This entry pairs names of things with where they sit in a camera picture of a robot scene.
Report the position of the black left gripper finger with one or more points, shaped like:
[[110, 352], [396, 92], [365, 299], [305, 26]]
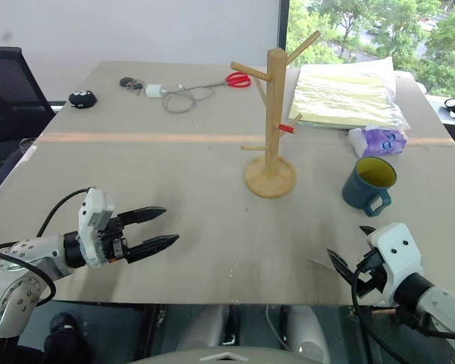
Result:
[[144, 214], [155, 244]]

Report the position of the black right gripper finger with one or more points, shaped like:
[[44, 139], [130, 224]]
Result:
[[345, 267], [368, 230]]

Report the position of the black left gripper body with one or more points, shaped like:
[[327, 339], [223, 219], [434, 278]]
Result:
[[115, 242]]

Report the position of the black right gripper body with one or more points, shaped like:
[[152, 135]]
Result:
[[371, 278]]

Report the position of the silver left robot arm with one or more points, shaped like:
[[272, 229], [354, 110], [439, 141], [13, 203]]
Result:
[[19, 292]]

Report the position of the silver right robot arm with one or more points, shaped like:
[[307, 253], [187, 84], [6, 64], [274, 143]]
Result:
[[440, 307]]

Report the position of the wooden mug tree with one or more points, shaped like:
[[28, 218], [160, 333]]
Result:
[[270, 174]]

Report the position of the teal mug with yellow inside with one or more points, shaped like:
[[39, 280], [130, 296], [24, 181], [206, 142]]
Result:
[[360, 193]]

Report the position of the grey rounded robot leg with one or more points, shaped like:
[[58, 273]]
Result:
[[307, 333], [204, 330]]

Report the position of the purple tissue pack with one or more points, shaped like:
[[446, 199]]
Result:
[[385, 142]]

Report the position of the white charger plug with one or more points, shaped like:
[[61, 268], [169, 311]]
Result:
[[152, 91]]

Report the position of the grey robot torso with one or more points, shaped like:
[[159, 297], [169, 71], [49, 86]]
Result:
[[220, 356]]

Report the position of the red tape marker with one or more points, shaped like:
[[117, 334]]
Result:
[[286, 128]]

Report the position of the black round gadget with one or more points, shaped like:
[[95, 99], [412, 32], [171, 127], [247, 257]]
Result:
[[82, 99]]

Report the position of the dark key bunch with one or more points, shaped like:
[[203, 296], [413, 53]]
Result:
[[130, 83]]

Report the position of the bagged stack of yellow paper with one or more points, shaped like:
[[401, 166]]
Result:
[[345, 96]]

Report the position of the black office chair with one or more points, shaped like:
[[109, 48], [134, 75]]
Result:
[[11, 91]]

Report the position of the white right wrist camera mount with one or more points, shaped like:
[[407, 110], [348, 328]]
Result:
[[398, 250]]

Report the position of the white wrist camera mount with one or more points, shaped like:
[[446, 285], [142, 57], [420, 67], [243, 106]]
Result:
[[398, 250], [93, 204]]

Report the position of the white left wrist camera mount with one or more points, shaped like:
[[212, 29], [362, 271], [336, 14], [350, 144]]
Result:
[[93, 204]]

